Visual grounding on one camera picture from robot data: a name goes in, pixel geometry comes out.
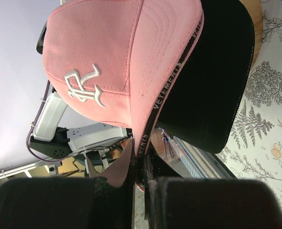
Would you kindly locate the black baseball cap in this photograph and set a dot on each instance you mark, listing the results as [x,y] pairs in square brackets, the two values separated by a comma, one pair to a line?
[201,106]

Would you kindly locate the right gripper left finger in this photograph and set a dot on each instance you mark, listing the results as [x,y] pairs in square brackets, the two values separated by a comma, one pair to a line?
[102,202]

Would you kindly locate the wooden hat stand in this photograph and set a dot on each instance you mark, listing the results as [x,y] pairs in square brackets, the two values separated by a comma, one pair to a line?
[255,11]

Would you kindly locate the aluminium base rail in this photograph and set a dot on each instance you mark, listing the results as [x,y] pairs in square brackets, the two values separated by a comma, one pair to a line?
[187,160]

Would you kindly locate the pink cap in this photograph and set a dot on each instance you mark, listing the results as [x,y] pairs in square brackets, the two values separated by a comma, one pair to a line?
[116,61]

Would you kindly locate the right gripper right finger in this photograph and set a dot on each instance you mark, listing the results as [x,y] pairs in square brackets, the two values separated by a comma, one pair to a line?
[174,202]

